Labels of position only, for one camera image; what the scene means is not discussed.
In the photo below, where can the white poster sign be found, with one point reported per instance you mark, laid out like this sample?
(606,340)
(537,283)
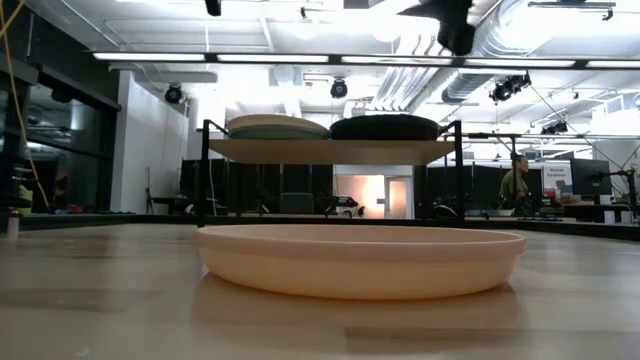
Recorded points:
(556,177)

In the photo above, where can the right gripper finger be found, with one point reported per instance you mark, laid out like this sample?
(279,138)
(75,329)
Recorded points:
(457,39)
(445,11)

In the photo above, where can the yellow green bottle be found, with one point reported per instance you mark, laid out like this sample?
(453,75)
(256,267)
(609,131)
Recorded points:
(25,199)

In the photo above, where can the white wheeled robot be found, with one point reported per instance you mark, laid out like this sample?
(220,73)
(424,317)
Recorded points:
(347,207)

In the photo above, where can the black track light cluster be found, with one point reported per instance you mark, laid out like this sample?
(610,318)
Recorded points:
(555,127)
(507,90)

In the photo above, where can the wooden shelf black metal frame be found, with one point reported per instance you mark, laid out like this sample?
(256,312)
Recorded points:
(330,151)

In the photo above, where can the black computer monitor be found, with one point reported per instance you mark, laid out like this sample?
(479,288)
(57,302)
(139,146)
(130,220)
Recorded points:
(590,177)

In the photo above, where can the lit glass door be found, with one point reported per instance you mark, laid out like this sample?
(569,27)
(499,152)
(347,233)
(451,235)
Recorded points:
(398,197)

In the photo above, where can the black partition panels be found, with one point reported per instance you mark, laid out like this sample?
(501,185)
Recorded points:
(300,180)

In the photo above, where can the black plate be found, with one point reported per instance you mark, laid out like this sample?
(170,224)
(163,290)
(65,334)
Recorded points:
(385,129)

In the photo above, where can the cream plate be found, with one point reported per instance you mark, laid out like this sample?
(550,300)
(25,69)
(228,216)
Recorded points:
(360,270)

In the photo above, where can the silver ventilation duct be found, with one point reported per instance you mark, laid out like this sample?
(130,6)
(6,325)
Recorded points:
(480,80)

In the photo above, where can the overhead led light bar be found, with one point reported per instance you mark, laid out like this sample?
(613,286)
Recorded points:
(272,58)

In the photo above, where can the peach plate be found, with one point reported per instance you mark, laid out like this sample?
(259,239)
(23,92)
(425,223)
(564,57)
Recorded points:
(275,121)

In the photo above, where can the person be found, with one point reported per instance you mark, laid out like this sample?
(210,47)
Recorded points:
(510,187)

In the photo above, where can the light blue plate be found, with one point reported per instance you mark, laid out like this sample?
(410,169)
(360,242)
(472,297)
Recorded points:
(280,134)

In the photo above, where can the round black ceiling spotlight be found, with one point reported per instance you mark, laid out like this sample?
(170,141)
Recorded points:
(173,94)
(338,88)

